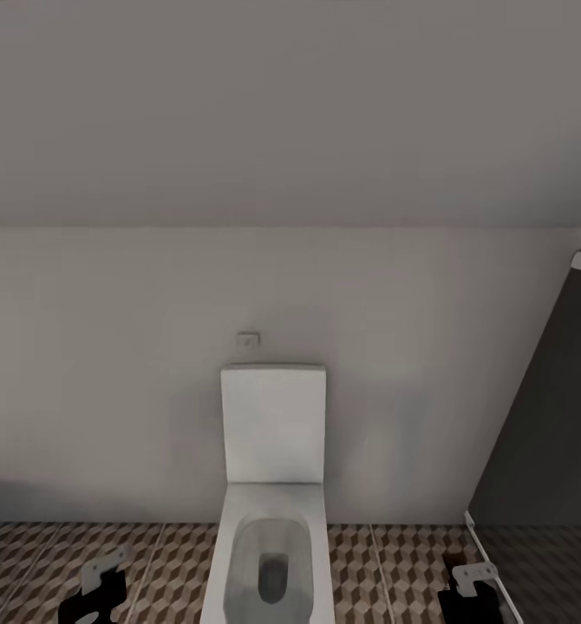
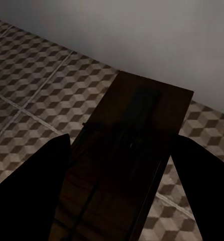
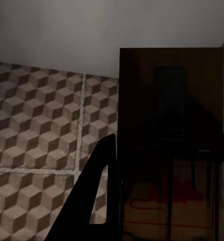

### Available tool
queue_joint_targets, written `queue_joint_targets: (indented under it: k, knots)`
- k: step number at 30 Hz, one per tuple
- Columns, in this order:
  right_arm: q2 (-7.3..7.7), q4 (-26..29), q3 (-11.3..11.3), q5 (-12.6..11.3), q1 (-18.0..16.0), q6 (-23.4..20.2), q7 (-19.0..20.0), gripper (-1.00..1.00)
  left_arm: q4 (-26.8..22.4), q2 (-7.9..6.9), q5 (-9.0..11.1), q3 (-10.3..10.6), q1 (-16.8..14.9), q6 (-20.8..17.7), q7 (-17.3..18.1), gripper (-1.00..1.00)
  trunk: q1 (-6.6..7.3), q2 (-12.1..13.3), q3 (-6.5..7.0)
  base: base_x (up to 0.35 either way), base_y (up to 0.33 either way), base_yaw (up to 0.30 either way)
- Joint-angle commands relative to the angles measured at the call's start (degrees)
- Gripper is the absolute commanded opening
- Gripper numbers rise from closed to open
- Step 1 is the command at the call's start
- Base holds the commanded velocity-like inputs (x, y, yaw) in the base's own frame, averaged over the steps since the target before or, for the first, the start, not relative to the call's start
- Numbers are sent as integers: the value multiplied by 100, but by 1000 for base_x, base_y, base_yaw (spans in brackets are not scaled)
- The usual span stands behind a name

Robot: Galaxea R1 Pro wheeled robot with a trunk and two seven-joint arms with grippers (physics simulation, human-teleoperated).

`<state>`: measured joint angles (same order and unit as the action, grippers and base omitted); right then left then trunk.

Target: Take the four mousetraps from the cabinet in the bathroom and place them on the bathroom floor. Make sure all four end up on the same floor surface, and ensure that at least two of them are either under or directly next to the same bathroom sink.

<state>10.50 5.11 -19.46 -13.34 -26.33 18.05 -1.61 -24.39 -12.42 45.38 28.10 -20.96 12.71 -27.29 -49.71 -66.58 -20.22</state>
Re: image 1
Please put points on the shower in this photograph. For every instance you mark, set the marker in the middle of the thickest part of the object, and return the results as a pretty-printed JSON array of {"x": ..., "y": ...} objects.
[{"x": 501, "y": 586}]

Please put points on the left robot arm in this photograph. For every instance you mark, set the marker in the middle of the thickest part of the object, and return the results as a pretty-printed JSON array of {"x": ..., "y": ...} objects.
[{"x": 93, "y": 603}]

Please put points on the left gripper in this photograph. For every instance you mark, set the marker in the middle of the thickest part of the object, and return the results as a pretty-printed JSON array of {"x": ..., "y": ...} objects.
[{"x": 112, "y": 590}]

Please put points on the toilet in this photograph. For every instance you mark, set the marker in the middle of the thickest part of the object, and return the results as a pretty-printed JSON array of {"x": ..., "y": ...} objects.
[{"x": 271, "y": 562}]

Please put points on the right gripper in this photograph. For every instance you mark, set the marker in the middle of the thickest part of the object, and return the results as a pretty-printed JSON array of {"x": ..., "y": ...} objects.
[{"x": 460, "y": 610}]

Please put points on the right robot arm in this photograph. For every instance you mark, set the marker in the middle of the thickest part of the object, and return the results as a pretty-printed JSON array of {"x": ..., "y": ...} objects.
[{"x": 469, "y": 603}]

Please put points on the door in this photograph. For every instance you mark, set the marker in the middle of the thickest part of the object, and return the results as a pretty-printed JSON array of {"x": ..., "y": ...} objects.
[{"x": 526, "y": 510}]

